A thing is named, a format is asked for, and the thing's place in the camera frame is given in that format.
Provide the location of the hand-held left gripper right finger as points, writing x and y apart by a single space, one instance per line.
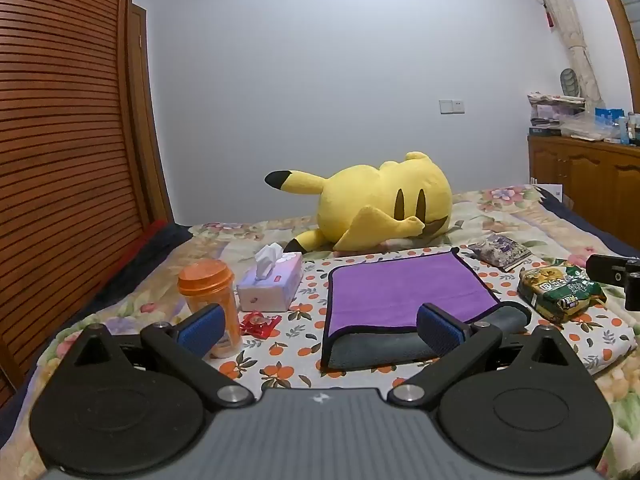
439 331

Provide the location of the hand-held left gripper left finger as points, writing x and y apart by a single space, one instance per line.
202 331

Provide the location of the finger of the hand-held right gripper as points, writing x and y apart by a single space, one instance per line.
607 266
633 292

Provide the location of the purple and grey towel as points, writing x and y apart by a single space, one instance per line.
400 285

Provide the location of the orange plastic bottle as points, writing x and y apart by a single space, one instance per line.
210 285

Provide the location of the green snack packet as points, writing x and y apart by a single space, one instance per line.
560 287

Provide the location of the red candy wrapper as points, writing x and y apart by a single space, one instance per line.
257 323

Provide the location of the white tissue box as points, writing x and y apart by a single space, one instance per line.
270 290

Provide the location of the white flat box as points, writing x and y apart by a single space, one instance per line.
550 189

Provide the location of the purple snack packet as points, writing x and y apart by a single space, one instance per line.
500 251

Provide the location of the orange fruit print cloth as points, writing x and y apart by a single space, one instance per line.
300 355

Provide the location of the wooden cabinet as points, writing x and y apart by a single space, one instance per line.
585 165

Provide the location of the small bottles group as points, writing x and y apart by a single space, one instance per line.
631 130

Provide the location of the clear plastic bag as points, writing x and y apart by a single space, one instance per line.
582 125

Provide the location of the blue and white box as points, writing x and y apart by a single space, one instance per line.
609 115

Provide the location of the yellow plush toy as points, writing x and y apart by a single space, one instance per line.
370 195

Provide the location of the stack of papers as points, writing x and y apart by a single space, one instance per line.
552 112

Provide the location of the grey hand fan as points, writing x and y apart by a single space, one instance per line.
571 82

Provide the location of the wooden louvred wardrobe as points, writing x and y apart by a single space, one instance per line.
60 135

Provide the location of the cream patterned curtain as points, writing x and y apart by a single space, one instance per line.
570 20

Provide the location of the white wall switch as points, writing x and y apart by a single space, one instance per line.
451 106

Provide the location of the wooden window frame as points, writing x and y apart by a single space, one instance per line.
617 15

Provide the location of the red wall tag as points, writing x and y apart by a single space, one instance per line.
550 18

